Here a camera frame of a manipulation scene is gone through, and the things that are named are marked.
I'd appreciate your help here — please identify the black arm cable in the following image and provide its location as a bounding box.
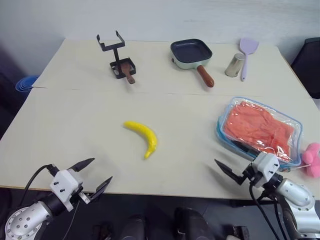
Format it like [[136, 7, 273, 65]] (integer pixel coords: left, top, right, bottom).
[[248, 183, 288, 240], [18, 163, 60, 209]]

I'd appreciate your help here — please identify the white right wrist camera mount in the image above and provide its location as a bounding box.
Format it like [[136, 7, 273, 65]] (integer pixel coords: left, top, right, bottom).
[[250, 151, 281, 188]]

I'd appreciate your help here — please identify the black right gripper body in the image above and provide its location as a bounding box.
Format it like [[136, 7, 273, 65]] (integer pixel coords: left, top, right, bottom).
[[241, 161, 261, 188]]

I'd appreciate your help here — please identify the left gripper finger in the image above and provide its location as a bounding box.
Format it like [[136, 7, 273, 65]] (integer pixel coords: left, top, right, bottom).
[[68, 157, 96, 173], [90, 176, 114, 201]]

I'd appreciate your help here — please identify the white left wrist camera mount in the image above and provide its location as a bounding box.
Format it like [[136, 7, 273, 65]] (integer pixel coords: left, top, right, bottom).
[[48, 169, 85, 212]]

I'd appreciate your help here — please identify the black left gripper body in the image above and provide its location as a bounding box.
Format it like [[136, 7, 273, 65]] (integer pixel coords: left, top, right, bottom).
[[71, 169, 92, 205]]

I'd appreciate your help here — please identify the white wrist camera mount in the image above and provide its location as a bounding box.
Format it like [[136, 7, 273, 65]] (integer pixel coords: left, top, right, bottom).
[[48, 169, 85, 212], [250, 151, 281, 188]]

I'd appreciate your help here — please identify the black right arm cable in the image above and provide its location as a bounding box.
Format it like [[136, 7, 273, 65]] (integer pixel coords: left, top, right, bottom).
[[248, 183, 288, 240]]

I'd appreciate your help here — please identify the yellow banana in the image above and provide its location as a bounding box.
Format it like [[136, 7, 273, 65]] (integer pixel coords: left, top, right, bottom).
[[122, 120, 159, 160]]

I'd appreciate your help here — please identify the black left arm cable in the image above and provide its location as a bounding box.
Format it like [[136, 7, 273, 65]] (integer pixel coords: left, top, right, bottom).
[[18, 163, 60, 209]]

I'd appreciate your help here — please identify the brown wooden-handled tool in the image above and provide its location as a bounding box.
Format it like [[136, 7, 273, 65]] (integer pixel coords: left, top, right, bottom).
[[119, 63, 137, 85]]

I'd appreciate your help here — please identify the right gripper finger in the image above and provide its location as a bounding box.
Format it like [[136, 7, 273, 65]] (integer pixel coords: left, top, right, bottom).
[[229, 139, 260, 159], [214, 158, 245, 186]]

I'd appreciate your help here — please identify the orange cloth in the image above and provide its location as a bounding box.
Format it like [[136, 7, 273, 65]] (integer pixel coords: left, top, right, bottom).
[[222, 100, 295, 161]]

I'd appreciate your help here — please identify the pink plush toy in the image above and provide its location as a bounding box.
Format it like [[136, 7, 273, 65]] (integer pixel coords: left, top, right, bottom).
[[300, 142, 320, 179]]

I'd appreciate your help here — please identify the stack of blue bowls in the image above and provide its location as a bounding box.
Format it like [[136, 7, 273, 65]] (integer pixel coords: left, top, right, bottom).
[[15, 75, 40, 92]]

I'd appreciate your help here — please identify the mint square frying pan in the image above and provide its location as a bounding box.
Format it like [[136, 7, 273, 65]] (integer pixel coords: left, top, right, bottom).
[[170, 38, 216, 89]]

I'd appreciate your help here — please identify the black chair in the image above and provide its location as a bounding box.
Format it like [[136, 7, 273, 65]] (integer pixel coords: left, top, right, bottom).
[[290, 37, 320, 100]]

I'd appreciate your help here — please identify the dark rounded shape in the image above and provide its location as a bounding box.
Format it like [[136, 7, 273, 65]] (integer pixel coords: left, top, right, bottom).
[[173, 206, 214, 240]]

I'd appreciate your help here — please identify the purple silicone spatula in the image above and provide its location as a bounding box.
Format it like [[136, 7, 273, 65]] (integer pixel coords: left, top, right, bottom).
[[239, 37, 260, 82]]

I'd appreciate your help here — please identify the silver metal cup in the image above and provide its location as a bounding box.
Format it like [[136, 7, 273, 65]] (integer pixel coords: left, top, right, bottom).
[[223, 52, 246, 77]]

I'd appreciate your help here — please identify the black metal stand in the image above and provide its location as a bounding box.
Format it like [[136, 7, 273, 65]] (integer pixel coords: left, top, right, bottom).
[[96, 30, 137, 81]]

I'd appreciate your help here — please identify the clear pouch with orange cloth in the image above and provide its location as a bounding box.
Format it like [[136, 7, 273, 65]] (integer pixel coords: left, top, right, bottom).
[[215, 96, 305, 169]]

